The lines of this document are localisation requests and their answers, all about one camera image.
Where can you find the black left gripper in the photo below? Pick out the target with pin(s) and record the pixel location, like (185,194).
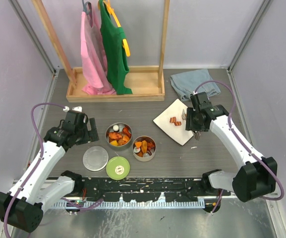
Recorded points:
(89,135)

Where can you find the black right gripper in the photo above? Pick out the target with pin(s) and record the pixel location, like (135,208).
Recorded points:
(190,125)

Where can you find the yellow food piece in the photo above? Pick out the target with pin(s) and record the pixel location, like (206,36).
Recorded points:
(114,143)

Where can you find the round steel lid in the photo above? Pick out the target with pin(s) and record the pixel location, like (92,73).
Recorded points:
(95,158)

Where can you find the large round steel tin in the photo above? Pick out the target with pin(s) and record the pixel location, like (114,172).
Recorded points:
(123,143)

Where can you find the red food piece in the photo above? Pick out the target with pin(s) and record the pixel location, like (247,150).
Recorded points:
(126,132)

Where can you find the green round lid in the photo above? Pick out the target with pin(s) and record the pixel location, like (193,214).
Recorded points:
(118,168)

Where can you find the orange fried food piece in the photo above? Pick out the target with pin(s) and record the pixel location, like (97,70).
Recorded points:
(138,144)

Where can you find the small sushi roll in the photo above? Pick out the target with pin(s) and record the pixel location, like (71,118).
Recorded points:
(136,150)

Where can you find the small steel bowl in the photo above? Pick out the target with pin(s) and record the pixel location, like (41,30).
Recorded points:
(144,155)

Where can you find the red bacon piece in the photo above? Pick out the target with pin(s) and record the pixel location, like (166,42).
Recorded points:
(151,146)

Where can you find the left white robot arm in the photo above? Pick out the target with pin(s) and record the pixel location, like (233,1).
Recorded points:
(26,202)

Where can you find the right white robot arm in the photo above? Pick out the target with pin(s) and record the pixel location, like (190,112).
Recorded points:
(256,176)

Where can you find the food pile on plate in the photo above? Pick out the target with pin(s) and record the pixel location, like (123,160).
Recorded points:
(174,121)

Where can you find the white square plate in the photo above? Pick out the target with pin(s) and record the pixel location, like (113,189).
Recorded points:
(176,133)

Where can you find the folded blue towel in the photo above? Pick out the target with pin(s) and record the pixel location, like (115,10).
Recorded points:
(185,83)

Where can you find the wooden clothes rack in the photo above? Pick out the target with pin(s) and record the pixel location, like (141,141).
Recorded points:
(147,82)

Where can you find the pink shirt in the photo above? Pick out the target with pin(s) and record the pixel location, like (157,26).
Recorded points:
(93,56)

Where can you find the green shirt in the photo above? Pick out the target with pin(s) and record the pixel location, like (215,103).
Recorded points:
(117,67)

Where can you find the grey clothes hanger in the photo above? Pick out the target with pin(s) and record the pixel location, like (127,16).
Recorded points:
(87,8)

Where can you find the yellow clothes hanger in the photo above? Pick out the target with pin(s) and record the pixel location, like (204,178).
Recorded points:
(111,22)

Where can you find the white cable duct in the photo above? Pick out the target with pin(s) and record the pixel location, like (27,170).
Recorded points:
(160,204)

